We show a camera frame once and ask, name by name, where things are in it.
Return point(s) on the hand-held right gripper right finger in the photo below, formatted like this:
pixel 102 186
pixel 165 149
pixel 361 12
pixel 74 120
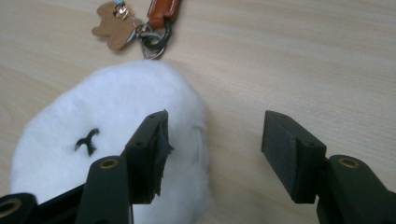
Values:
pixel 289 161

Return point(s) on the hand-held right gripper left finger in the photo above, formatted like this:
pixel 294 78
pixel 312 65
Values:
pixel 146 161

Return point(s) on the white fluffy plush pompom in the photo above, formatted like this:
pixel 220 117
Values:
pixel 112 105

